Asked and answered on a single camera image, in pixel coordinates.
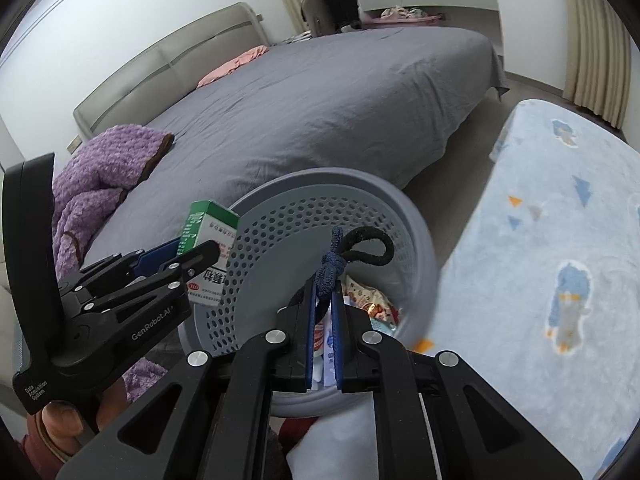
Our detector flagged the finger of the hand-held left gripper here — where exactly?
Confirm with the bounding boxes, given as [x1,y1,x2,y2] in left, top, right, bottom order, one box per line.
[87,240,219,322]
[62,237,183,297]

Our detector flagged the green and white medicine box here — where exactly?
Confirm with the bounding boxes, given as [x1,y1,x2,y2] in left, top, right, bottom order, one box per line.
[177,200,241,306]

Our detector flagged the patterned cloth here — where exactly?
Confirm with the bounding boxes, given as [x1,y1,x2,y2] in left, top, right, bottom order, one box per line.
[272,30,321,47]

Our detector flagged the grey perforated plastic basket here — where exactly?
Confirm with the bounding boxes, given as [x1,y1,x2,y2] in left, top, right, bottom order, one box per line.
[177,167,441,418]

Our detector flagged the dark chair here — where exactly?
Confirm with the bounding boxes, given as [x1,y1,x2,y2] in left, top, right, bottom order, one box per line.
[315,0,361,32]

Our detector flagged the white and blue plastic packet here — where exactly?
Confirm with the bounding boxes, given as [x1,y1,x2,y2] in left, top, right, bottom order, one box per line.
[312,305,351,391]

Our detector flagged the pink pillow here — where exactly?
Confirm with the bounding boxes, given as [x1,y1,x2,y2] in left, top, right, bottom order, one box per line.
[196,45,271,89]

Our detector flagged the red cloth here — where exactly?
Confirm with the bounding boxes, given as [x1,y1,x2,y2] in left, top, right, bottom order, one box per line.
[277,417,313,453]

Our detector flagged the pile of light clothes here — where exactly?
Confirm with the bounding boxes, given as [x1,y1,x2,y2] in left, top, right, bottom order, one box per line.
[380,5,426,21]

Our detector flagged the red and cream snack wrapper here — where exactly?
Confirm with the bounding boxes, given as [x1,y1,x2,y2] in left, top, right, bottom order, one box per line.
[345,280,401,333]

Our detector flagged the purple fuzzy blanket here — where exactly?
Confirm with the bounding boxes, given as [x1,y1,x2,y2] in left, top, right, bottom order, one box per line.
[52,125,176,403]

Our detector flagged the wide beige curtain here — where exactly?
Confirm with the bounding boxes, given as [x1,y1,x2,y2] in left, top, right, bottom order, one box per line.
[562,0,633,131]

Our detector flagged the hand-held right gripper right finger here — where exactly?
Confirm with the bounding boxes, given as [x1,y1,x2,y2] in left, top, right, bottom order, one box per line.
[330,292,583,480]

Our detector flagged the pink laundry basket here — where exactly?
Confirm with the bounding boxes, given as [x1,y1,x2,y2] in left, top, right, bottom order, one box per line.
[360,7,446,31]

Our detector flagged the black and blue hair tie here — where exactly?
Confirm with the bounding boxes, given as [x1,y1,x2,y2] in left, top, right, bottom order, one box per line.
[312,225,396,321]

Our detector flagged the white cloth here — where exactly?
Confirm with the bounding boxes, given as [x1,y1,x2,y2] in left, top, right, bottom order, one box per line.
[285,400,397,480]

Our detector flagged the white window desk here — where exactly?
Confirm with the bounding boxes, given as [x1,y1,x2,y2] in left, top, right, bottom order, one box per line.
[357,0,501,26]

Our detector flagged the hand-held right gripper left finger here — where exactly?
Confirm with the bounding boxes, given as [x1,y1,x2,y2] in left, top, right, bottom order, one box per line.
[55,280,321,480]

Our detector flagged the person's left hand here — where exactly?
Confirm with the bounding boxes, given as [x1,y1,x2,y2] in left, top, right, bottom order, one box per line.
[37,377,128,461]

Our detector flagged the brown chair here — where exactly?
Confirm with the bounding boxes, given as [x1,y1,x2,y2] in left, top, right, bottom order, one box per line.
[301,0,337,38]

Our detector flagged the bed with grey sheet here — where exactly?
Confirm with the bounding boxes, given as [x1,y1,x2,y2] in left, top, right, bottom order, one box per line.
[75,27,511,281]

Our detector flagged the beige padded headboard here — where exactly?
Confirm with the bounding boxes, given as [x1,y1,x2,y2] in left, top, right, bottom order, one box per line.
[72,2,268,141]

